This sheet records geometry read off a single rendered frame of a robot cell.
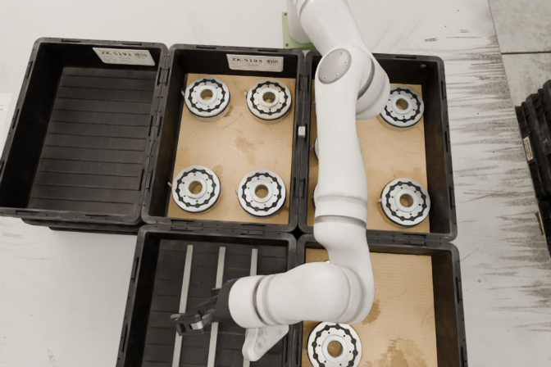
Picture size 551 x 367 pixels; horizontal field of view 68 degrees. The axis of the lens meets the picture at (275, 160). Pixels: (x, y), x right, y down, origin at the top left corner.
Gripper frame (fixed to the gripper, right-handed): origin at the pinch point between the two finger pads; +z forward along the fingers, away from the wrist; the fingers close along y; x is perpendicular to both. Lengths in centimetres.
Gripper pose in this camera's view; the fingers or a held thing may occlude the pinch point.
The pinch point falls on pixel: (196, 306)
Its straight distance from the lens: 78.2
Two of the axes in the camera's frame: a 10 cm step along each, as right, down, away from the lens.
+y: -6.1, 2.3, -7.5
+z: -7.0, 2.9, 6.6
